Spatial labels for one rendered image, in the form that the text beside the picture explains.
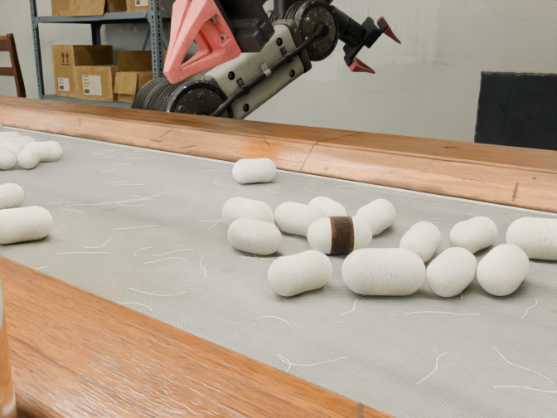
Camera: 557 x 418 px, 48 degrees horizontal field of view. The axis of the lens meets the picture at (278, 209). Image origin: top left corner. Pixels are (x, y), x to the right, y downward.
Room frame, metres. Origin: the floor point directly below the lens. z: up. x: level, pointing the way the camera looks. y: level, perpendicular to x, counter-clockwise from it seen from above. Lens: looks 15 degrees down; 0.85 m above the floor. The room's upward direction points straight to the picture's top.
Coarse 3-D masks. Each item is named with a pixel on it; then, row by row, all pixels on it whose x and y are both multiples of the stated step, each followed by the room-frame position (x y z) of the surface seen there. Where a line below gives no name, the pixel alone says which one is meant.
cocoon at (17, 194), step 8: (8, 184) 0.41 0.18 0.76; (16, 184) 0.41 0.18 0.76; (0, 192) 0.40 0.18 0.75; (8, 192) 0.40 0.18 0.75; (16, 192) 0.41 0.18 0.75; (0, 200) 0.40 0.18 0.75; (8, 200) 0.40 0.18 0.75; (16, 200) 0.41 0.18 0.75; (0, 208) 0.40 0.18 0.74; (8, 208) 0.40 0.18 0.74
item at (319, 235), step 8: (352, 216) 0.32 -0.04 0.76; (312, 224) 0.32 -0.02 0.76; (320, 224) 0.31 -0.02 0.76; (328, 224) 0.31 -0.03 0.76; (360, 224) 0.31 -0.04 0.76; (368, 224) 0.32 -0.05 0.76; (312, 232) 0.31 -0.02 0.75; (320, 232) 0.31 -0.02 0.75; (328, 232) 0.31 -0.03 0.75; (360, 232) 0.31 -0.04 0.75; (368, 232) 0.31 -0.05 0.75; (312, 240) 0.31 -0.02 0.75; (320, 240) 0.31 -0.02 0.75; (328, 240) 0.31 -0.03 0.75; (360, 240) 0.31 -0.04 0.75; (368, 240) 0.31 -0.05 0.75; (312, 248) 0.31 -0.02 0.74; (320, 248) 0.31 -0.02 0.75; (328, 248) 0.31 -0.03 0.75; (360, 248) 0.31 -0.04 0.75
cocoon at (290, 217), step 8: (280, 208) 0.35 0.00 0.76; (288, 208) 0.35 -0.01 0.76; (296, 208) 0.35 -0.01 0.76; (304, 208) 0.34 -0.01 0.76; (312, 208) 0.34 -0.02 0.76; (280, 216) 0.35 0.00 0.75; (288, 216) 0.35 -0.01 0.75; (296, 216) 0.34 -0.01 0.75; (304, 216) 0.34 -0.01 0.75; (312, 216) 0.34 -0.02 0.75; (320, 216) 0.34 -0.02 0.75; (280, 224) 0.35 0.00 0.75; (288, 224) 0.34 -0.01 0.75; (296, 224) 0.34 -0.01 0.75; (304, 224) 0.34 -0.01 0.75; (288, 232) 0.35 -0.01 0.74; (296, 232) 0.34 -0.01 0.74; (304, 232) 0.34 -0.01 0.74
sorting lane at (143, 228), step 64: (64, 192) 0.46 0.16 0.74; (128, 192) 0.46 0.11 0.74; (192, 192) 0.46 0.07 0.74; (256, 192) 0.46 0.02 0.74; (320, 192) 0.46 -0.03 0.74; (384, 192) 0.46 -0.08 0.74; (64, 256) 0.31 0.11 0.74; (128, 256) 0.31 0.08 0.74; (192, 256) 0.31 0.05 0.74; (256, 256) 0.31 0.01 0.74; (192, 320) 0.23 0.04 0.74; (256, 320) 0.23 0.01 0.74; (320, 320) 0.23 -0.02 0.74; (384, 320) 0.23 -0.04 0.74; (448, 320) 0.23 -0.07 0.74; (512, 320) 0.23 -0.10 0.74; (320, 384) 0.18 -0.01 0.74; (384, 384) 0.18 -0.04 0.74; (448, 384) 0.18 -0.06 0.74; (512, 384) 0.18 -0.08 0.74
